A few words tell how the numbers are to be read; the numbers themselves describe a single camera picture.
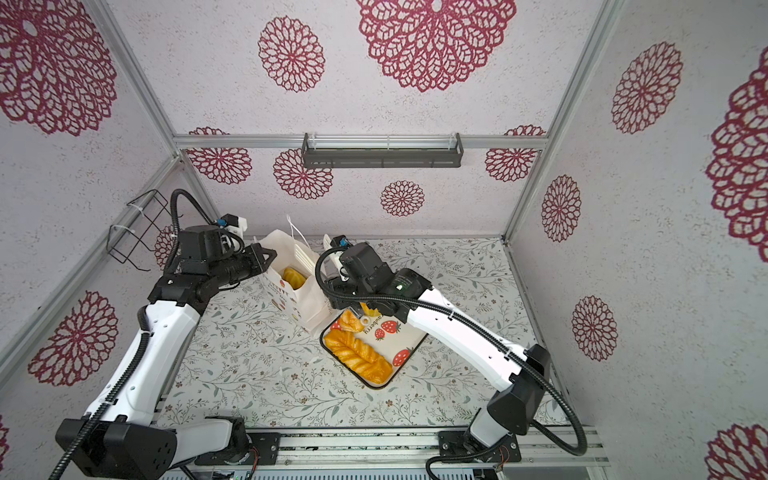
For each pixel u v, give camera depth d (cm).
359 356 86
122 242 73
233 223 65
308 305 81
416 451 76
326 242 75
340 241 61
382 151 95
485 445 62
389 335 95
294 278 95
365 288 50
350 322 92
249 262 64
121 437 37
